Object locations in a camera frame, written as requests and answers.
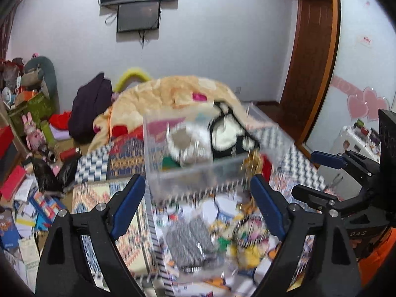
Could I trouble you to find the pile of books and papers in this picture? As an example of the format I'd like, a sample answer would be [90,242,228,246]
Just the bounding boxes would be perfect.
[0,164,73,290]

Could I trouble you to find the small black wall screen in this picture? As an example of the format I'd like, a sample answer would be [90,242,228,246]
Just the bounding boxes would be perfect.
[116,1,162,33]

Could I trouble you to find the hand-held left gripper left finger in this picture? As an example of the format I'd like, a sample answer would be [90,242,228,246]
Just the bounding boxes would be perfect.
[35,174,147,297]

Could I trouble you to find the red wall sticker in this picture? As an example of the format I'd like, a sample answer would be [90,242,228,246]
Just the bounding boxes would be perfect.
[357,34,374,48]

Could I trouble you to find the grey plush toy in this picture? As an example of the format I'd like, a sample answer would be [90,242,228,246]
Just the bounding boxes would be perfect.
[21,56,58,100]

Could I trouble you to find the brown wooden door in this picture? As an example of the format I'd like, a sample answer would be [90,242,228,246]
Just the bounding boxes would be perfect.
[269,0,341,157]

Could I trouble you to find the yellow plush ring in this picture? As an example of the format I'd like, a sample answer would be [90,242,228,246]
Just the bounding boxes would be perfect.
[113,67,153,94]

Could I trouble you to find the clear plastic storage box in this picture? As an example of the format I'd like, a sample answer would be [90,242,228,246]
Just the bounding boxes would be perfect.
[143,101,295,285]

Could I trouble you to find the dark purple backpack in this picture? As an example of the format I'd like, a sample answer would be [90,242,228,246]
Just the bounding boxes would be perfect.
[67,73,114,144]

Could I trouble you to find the orange cloth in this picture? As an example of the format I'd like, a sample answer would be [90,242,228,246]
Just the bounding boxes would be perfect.
[356,226,396,297]

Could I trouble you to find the white shelf with small boxes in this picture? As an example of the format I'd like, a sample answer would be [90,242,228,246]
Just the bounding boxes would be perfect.
[340,119,385,163]

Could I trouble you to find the pink heart wall stickers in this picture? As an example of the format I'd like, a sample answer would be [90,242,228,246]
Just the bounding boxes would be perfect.
[346,86,391,122]

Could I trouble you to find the red box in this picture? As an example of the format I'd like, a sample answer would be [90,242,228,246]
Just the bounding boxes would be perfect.
[0,126,14,159]

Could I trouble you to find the yellow fleece blanket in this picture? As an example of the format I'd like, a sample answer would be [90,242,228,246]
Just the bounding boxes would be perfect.
[88,75,248,153]

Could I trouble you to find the pink bunny plush toy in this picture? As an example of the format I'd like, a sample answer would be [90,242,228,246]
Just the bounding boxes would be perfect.
[21,112,44,158]

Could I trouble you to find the green cardboard box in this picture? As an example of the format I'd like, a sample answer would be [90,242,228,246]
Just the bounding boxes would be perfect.
[7,93,54,127]

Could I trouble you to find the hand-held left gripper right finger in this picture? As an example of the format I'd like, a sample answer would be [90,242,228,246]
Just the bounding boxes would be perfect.
[250,174,362,297]

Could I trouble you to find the patterned blanket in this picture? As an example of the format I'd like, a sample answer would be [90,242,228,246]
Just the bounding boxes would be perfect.
[71,124,329,297]

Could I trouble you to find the grey knitted cloth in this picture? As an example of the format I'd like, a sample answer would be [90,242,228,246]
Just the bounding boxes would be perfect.
[163,216,221,270]

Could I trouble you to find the red cloth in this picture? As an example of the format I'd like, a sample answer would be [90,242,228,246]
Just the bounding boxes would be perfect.
[49,113,74,131]

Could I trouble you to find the black plastic bag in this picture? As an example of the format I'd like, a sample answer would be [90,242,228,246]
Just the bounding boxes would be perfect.
[30,157,81,196]

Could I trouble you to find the red can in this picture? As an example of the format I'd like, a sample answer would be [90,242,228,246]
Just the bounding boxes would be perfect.
[59,148,78,162]

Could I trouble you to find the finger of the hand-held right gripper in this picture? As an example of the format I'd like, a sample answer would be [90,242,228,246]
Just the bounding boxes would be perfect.
[292,176,372,221]
[310,149,380,177]

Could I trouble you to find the black and white plush toy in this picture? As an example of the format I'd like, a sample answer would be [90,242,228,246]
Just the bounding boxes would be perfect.
[209,101,264,162]

